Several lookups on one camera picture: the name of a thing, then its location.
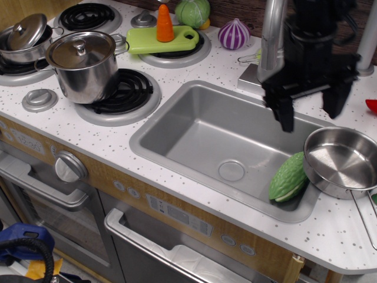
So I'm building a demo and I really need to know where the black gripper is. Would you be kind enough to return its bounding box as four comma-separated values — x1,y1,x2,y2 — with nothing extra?
262,26,361,132

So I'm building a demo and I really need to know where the steel frying pan wire handle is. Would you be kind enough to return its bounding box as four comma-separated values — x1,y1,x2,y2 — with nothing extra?
303,126,377,251

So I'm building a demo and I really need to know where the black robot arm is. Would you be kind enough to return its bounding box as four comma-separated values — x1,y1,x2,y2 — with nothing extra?
257,1,360,132

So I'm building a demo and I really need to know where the grey toy sink basin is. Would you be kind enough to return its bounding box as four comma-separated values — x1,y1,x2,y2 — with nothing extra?
130,81,327,223

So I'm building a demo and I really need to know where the silver toy faucet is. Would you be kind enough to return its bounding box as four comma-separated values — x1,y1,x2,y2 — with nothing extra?
237,0,288,95

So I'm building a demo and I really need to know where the red toy pepper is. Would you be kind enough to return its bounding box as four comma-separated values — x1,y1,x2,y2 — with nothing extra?
365,99,377,114

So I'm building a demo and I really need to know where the green bitter gourd toy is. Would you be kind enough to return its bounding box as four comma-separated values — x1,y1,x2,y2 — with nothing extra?
269,152,308,202

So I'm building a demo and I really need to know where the purple striped toy onion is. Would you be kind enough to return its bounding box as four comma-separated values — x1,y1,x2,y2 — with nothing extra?
218,18,251,50

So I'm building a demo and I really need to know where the green toy at right edge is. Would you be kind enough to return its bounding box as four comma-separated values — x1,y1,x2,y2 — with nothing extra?
371,193,377,205

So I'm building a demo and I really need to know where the yellow toy behind cabbage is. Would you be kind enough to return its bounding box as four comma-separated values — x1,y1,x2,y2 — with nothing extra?
199,18,210,30

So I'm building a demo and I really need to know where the back right coil burner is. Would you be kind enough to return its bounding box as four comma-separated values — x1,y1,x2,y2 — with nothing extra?
138,30,211,69

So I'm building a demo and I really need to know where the green toy cabbage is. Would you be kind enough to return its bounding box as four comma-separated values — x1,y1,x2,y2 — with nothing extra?
174,0,210,28

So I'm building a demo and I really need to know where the orange toy carrot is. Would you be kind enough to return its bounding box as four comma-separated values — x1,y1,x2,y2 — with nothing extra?
156,4,174,42

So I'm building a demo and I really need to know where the front black coil burner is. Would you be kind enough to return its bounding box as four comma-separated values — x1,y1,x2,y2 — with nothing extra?
75,69,161,127

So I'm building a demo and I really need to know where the green cutting board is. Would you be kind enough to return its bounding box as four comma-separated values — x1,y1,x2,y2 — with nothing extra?
126,25,199,54

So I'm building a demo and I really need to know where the grey stove knob back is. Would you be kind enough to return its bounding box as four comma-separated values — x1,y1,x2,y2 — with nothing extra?
131,10,157,28

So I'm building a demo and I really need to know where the grey stove knob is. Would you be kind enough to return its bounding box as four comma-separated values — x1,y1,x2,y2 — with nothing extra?
131,10,157,28
22,89,58,113

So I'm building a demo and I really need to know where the large steel pot with lid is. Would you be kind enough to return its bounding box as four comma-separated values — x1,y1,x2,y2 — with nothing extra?
44,31,120,104

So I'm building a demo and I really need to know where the back left coil burner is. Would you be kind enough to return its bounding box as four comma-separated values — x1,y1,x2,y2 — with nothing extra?
54,2,123,34

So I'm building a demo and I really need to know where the silver oven dial knob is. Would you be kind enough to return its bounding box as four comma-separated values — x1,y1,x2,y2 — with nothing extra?
54,150,88,183

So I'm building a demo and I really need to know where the grey stove knob front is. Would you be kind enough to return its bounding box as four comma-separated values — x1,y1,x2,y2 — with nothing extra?
22,89,58,113

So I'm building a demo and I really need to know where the left coil burner under pot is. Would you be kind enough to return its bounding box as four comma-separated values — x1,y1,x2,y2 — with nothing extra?
1,57,54,87

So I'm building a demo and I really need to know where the small steel pot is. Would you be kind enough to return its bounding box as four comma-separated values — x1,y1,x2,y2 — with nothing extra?
0,24,65,65

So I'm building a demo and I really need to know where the small steel pot lid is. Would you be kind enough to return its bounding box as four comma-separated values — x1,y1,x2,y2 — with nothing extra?
7,13,47,50

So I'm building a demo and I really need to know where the blue object on floor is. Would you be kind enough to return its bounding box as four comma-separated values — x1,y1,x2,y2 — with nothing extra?
1,223,55,261

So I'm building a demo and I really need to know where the yellow cloth on floor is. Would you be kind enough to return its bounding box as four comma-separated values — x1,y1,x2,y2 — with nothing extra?
25,258,63,279

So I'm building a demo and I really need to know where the grey vertical post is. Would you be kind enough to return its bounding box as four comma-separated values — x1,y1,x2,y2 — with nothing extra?
356,1,376,77

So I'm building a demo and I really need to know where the dishwasher door with handle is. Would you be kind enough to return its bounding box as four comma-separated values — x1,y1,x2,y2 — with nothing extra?
100,193,291,282

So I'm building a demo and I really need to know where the oven door with handle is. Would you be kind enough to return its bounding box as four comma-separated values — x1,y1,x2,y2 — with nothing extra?
1,142,125,282

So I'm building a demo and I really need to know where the black hose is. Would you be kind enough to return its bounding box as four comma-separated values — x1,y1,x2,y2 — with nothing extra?
0,238,57,283

